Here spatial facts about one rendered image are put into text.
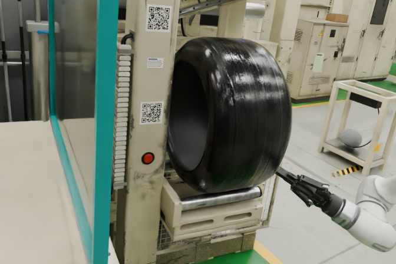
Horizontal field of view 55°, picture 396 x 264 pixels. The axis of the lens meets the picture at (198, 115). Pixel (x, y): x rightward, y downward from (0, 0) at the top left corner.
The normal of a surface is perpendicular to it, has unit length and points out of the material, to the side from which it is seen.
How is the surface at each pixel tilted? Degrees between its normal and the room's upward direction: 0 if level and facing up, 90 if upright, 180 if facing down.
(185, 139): 44
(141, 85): 90
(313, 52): 90
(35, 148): 0
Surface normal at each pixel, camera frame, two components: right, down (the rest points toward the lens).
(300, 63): -0.82, 0.11
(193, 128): 0.41, -0.23
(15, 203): 0.11, -0.93
